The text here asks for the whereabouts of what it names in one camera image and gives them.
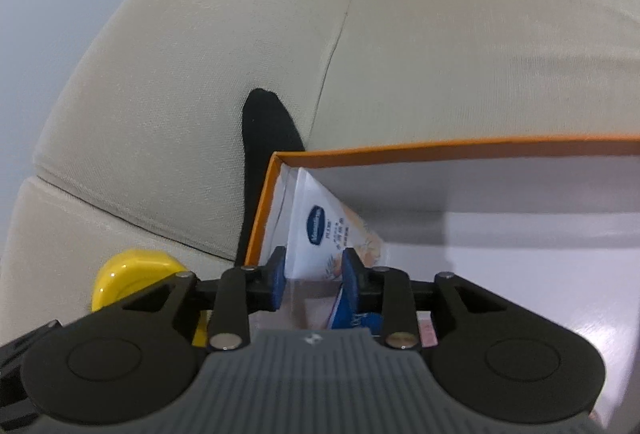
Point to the yellow round toy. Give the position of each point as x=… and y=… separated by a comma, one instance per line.
x=135, y=276

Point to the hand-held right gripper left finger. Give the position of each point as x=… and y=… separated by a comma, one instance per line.
x=276, y=279

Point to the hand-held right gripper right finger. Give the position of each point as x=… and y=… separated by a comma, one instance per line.
x=352, y=281

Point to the white cream tube blue print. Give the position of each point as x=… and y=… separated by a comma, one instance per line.
x=320, y=234

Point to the beige sofa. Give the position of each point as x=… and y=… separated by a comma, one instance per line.
x=200, y=114

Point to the black cloth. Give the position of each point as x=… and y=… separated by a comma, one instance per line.
x=270, y=139

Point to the pink red eraser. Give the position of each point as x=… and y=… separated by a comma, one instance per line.
x=426, y=329

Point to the orange cardboard box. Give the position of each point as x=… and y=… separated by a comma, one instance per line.
x=500, y=264

